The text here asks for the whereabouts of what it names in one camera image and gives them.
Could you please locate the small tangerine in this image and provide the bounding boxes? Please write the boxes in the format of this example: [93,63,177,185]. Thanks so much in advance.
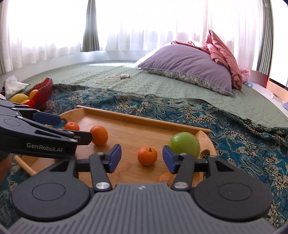
[90,125,108,146]
[64,121,80,131]
[137,146,158,166]

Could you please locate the large orange fruit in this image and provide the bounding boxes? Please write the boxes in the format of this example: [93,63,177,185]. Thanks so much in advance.
[158,173,176,187]

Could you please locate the yellow lemon in bowl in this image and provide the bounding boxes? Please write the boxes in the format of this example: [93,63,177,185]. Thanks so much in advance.
[9,93,29,103]

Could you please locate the white crumpled cloth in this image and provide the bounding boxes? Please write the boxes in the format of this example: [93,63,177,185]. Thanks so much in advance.
[3,76,29,99]

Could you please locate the orange in bowl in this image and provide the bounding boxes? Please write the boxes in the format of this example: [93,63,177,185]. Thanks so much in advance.
[29,89,39,100]

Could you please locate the red glass fruit bowl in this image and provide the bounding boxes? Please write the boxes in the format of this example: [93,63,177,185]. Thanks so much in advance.
[22,78,53,110]

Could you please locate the wooden serving tray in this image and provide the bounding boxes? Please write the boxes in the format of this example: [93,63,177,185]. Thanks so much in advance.
[13,105,218,188]

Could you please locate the green quilted bedspread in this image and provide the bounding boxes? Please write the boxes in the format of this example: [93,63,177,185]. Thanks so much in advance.
[24,62,287,127]

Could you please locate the blue paisley cloth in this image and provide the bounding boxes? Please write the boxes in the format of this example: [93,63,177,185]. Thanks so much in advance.
[0,83,288,230]

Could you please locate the green curtain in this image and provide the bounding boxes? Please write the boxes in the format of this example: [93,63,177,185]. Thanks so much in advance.
[257,0,274,76]
[80,0,100,52]

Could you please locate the purple pillow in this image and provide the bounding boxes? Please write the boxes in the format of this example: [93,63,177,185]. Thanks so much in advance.
[137,44,233,96]

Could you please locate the pink folded blanket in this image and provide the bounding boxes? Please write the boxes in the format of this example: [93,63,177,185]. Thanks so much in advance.
[172,29,248,90]

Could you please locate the right green curtain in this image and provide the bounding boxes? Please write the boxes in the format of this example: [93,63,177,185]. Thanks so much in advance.
[257,0,274,76]

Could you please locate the white cable on bed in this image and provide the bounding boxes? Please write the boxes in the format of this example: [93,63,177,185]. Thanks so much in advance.
[94,73,131,85]

